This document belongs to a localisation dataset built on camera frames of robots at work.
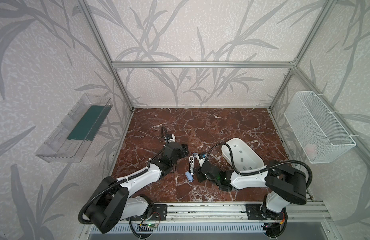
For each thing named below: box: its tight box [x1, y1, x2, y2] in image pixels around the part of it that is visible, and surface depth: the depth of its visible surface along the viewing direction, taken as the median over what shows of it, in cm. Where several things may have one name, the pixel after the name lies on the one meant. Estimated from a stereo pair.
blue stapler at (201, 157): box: [192, 152, 207, 168], surface depth 77 cm
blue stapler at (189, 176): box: [185, 171, 194, 183], surface depth 86 cm
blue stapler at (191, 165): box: [189, 156, 195, 175], surface depth 90 cm
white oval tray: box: [221, 138, 265, 173], surface depth 96 cm
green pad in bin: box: [67, 105, 112, 141], surface depth 68 cm
